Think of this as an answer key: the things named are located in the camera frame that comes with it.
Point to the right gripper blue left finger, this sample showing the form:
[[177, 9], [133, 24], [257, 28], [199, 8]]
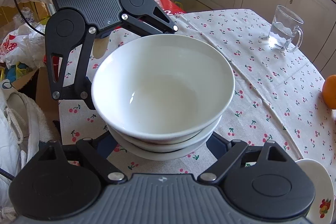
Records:
[[105, 144]]

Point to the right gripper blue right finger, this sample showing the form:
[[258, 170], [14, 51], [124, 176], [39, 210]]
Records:
[[217, 145]]

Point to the white floral bowl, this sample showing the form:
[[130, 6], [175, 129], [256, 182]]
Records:
[[133, 144], [162, 87]]

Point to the small white fruit plate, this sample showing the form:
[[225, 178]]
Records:
[[322, 208]]

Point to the cherry print tablecloth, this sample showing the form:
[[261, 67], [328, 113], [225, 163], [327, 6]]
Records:
[[277, 97]]

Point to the red milk tea carton box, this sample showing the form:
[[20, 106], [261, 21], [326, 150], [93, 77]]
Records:
[[169, 7]]

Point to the orange with green leaf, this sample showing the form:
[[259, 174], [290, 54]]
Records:
[[329, 92]]

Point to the glass mug with water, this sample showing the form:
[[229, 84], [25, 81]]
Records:
[[286, 30]]

